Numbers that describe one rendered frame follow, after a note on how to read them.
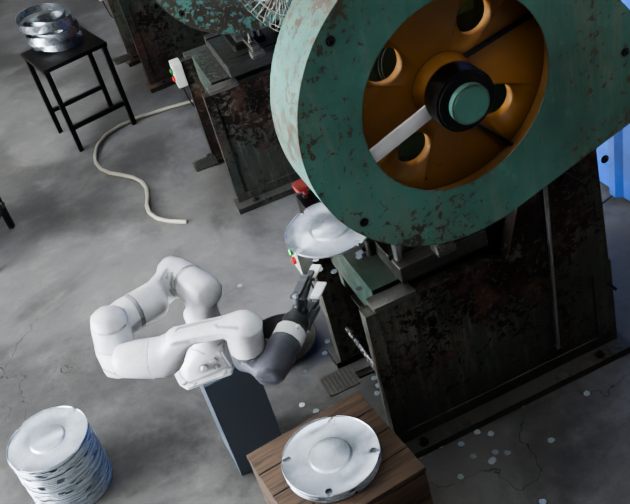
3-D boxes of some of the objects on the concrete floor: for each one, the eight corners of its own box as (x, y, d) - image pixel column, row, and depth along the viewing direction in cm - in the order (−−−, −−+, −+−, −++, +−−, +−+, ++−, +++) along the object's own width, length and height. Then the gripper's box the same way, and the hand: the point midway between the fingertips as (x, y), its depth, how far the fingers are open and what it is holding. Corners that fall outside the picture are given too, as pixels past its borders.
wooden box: (330, 612, 260) (303, 543, 239) (274, 523, 288) (245, 455, 268) (442, 539, 270) (425, 467, 249) (377, 460, 299) (357, 390, 278)
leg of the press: (402, 466, 295) (348, 258, 241) (387, 443, 304) (332, 237, 250) (633, 351, 312) (631, 132, 258) (612, 333, 321) (606, 117, 267)
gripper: (313, 355, 246) (338, 298, 263) (296, 305, 235) (323, 249, 251) (288, 353, 249) (315, 297, 266) (270, 303, 238) (299, 248, 254)
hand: (316, 280), depth 256 cm, fingers open, 6 cm apart
